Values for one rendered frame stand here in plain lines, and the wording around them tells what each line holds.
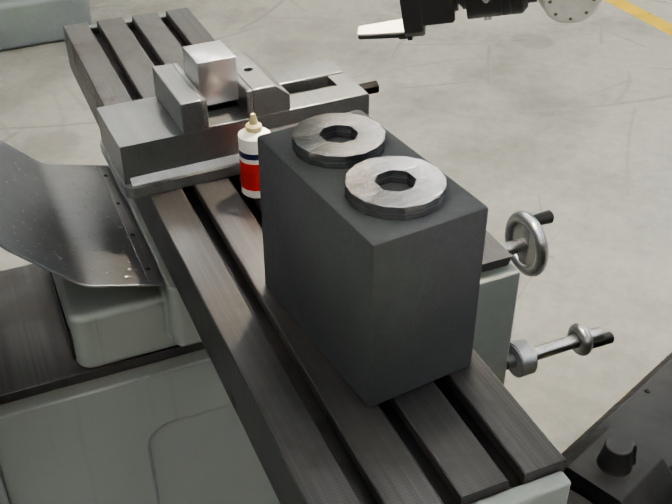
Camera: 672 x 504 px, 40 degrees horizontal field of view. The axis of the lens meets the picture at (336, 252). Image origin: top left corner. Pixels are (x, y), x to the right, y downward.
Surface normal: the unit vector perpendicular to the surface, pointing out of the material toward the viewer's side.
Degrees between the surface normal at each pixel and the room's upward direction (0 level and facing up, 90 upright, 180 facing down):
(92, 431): 90
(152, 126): 0
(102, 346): 90
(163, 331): 90
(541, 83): 0
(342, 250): 90
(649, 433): 0
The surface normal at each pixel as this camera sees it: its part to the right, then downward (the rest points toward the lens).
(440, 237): 0.50, 0.50
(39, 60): 0.00, -0.82
